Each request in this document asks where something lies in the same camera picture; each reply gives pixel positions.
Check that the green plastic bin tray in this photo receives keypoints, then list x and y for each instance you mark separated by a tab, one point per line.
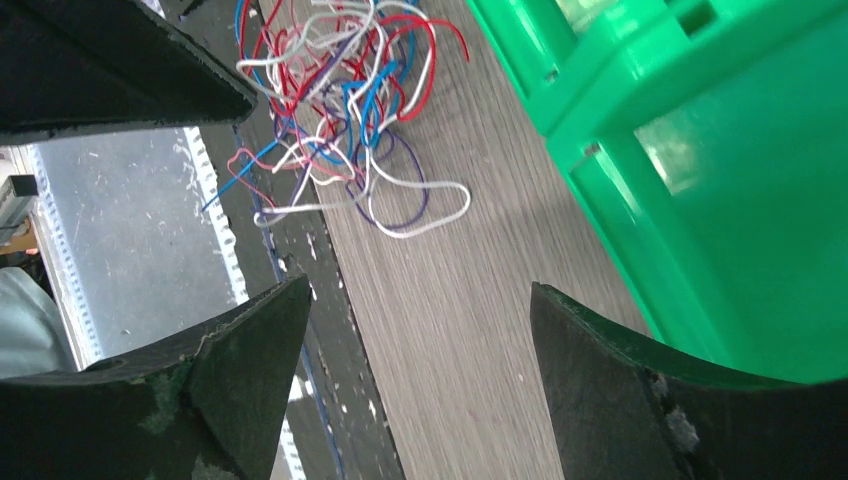
706	142

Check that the perforated metal rail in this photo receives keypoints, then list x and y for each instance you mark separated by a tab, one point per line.
136	245

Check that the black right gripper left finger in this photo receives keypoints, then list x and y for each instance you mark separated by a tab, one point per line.
205	403

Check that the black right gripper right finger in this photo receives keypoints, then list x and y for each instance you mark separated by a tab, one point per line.
624	406

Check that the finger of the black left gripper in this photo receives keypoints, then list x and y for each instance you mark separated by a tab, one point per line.
76	68

